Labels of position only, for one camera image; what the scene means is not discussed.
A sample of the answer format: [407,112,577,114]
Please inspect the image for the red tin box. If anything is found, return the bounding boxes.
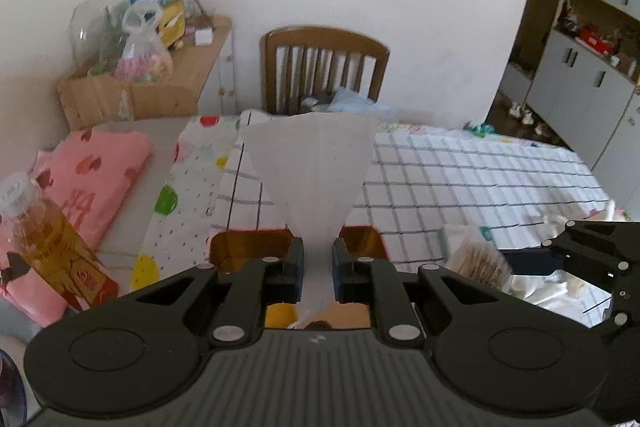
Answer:
[207,224,391,331]

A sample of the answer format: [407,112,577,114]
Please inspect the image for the wooden chair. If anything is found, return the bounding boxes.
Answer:
[260,25,390,116]

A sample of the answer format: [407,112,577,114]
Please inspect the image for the white tissue paper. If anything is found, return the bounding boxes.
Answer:
[241,113,378,321]

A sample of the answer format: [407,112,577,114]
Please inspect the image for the white plush unicorn toy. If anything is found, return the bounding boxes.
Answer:
[542,199,627,225]

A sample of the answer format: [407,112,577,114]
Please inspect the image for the plastic bag of items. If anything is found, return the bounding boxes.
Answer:
[114,0,172,83]

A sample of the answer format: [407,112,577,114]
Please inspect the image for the yellow drink bottle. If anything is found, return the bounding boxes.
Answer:
[1,172,119,311]

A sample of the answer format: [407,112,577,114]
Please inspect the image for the wooden side cabinet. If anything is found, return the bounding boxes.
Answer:
[55,15,238,132]

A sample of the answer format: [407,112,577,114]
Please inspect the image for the white gauze cloth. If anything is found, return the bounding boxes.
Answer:
[510,270,611,327]

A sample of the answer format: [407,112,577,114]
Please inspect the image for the clear plastic bag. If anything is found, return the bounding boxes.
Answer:
[438,225,512,291]

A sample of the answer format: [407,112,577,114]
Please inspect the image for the white wall cabinets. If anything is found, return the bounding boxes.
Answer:
[499,0,639,215]

